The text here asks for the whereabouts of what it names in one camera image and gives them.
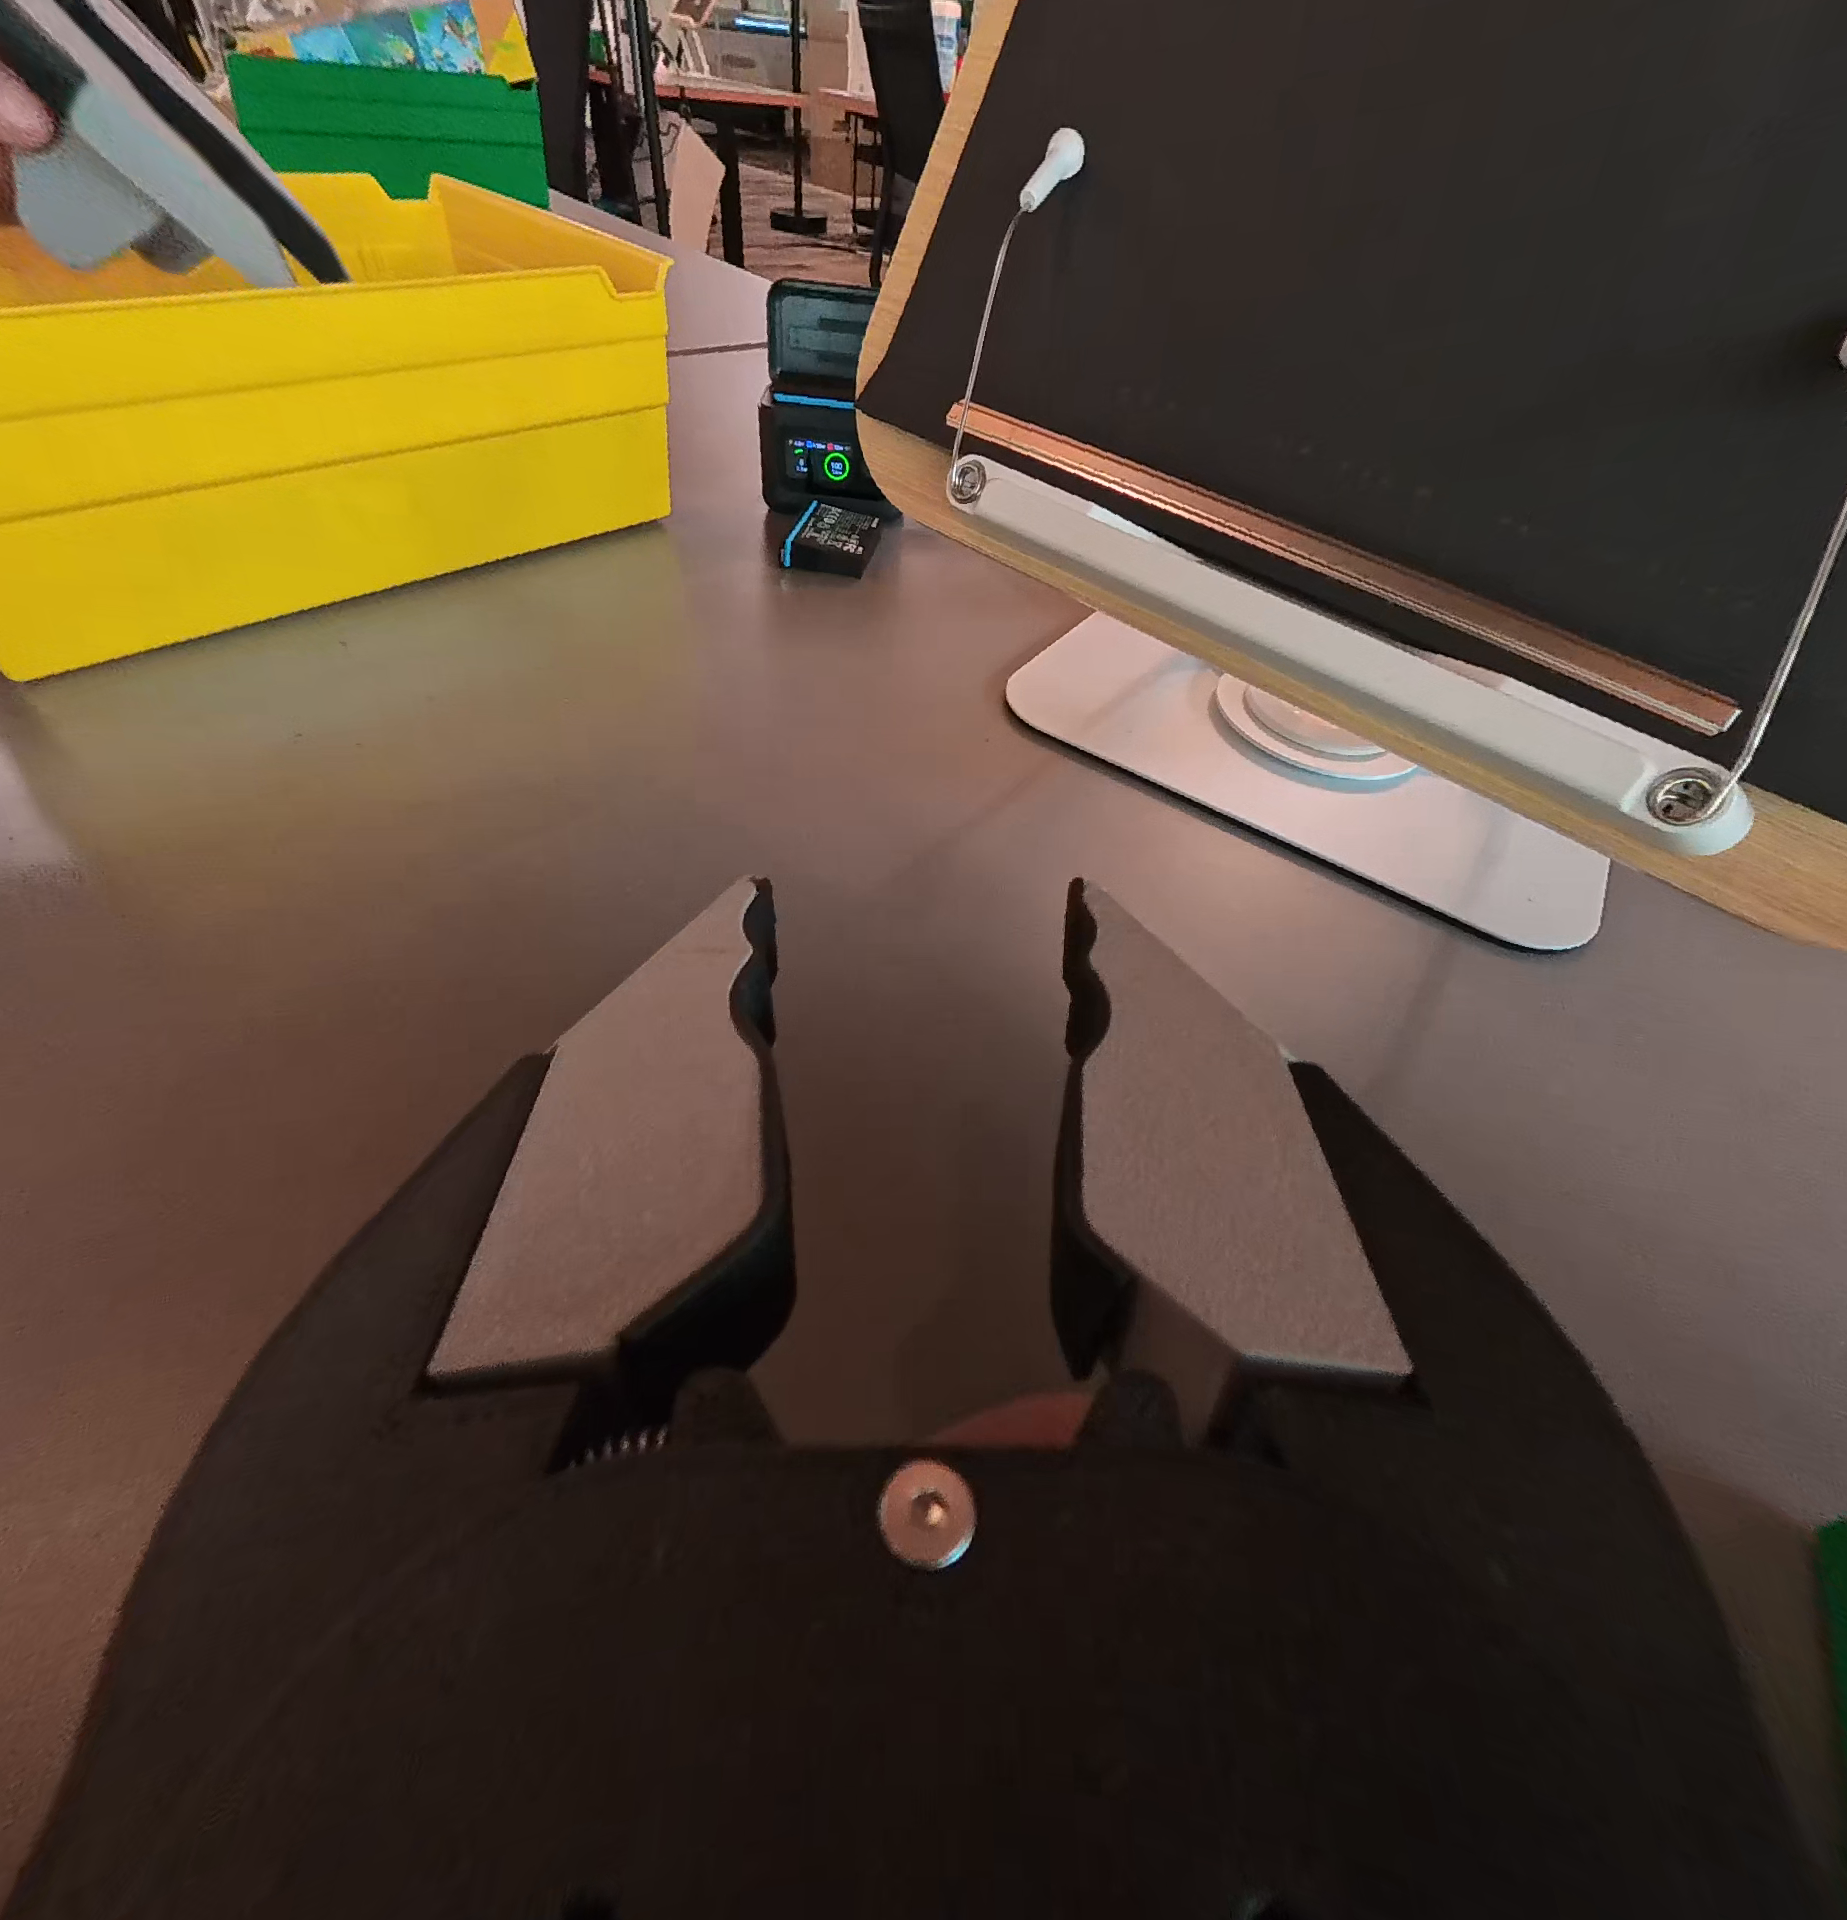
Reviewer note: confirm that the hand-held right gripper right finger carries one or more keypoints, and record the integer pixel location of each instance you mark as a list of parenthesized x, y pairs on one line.
[(1224, 1200)]

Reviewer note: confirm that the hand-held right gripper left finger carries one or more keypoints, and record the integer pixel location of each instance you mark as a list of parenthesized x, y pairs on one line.
[(624, 1186)]

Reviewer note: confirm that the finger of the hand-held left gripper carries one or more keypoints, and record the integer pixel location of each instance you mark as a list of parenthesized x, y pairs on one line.
[(188, 136), (99, 211)]

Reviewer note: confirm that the yellow storage bin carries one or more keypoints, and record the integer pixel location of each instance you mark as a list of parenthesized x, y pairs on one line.
[(339, 450)]

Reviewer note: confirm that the person's left hand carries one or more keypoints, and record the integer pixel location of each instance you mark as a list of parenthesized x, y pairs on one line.
[(0, 136)]

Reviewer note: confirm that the colourful box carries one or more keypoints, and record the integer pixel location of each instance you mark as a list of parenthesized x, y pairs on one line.
[(398, 37)]

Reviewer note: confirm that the wooden desk with black legs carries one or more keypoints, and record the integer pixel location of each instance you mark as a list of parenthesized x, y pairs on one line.
[(714, 111)]

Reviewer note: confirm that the silver clamp bar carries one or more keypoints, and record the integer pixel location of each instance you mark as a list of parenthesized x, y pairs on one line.
[(1314, 660)]

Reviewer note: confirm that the small black battery pack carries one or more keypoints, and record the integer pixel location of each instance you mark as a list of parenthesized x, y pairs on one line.
[(833, 541)]

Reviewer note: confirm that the black device with green display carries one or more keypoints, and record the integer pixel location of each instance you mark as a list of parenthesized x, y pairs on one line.
[(825, 406)]

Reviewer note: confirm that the black board with wooden edge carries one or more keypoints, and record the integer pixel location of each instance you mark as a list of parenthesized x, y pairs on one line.
[(1389, 270)]

